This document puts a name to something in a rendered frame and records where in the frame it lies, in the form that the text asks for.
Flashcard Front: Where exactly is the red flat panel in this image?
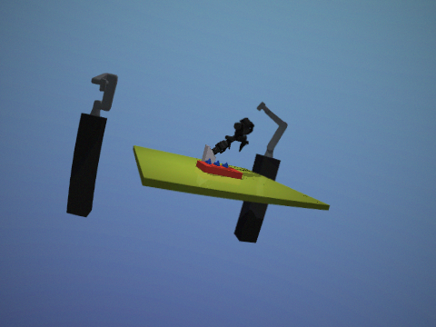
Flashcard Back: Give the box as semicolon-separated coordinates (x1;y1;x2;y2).
196;159;243;179

